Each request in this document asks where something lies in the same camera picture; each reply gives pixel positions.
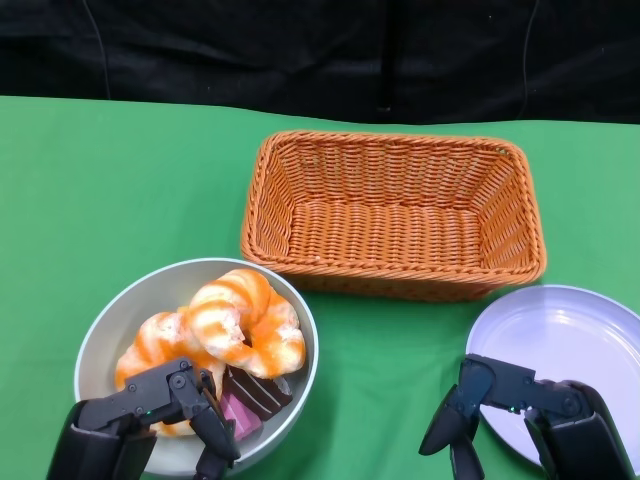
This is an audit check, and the lavender round plate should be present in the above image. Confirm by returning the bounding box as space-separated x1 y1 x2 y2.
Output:
465 284 640 472

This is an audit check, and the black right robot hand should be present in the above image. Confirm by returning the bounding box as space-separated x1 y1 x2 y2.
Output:
418 353 632 480

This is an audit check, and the orange striped doughnut bread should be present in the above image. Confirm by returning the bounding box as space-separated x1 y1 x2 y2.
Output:
114 310 229 439
188 268 307 379

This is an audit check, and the magenta pink cake slice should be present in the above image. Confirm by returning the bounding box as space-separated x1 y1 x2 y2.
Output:
219 392 265 441

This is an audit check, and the black backdrop curtain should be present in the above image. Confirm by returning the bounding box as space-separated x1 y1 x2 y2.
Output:
0 0 640 126

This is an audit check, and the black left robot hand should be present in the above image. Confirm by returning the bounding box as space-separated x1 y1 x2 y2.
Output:
47 355 241 480

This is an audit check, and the pale green bowl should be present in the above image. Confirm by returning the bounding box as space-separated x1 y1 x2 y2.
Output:
73 257 320 477

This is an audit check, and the chocolate layer cake slice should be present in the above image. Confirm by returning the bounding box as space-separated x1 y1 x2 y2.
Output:
222 367 295 419

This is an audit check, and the green tablecloth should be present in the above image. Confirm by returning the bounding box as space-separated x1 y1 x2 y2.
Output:
0 94 640 480

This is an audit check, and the orange wicker basket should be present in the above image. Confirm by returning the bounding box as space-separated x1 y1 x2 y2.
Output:
240 130 548 303

